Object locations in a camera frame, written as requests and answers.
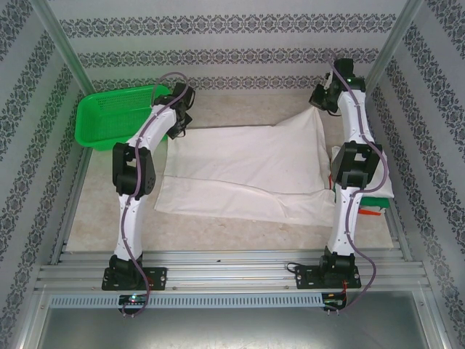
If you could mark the white t-shirt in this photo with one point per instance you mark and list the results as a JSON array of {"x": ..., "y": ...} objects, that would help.
[
  {"x": 254, "y": 156},
  {"x": 389, "y": 189}
]

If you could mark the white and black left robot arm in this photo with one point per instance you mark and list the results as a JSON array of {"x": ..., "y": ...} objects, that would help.
[{"x": 130, "y": 218}]

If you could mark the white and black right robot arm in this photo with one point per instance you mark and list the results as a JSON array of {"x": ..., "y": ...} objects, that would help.
[{"x": 343, "y": 218}]

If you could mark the green plastic basket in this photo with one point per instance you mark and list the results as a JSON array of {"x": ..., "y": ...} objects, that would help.
[{"x": 105, "y": 116}]

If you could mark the folded white t-shirt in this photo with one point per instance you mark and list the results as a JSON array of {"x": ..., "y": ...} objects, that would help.
[{"x": 389, "y": 189}]

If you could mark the folded green t-shirt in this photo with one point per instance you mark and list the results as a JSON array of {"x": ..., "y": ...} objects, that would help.
[{"x": 374, "y": 201}]

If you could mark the small circuit board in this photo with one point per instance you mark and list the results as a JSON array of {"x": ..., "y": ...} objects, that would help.
[
  {"x": 334, "y": 301},
  {"x": 132, "y": 299}
]

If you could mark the grey sheet metal panel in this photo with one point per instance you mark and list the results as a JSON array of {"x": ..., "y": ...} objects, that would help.
[{"x": 232, "y": 331}]

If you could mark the aluminium frame post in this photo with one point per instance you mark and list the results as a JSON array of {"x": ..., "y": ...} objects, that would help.
[
  {"x": 388, "y": 51},
  {"x": 65, "y": 51}
]

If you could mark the aluminium mounting rail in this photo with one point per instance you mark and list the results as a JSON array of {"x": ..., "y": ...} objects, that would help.
[{"x": 225, "y": 269}]

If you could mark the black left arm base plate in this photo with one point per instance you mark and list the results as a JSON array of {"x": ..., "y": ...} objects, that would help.
[{"x": 156, "y": 278}]

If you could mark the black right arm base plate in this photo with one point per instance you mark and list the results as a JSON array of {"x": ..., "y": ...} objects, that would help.
[{"x": 305, "y": 276}]

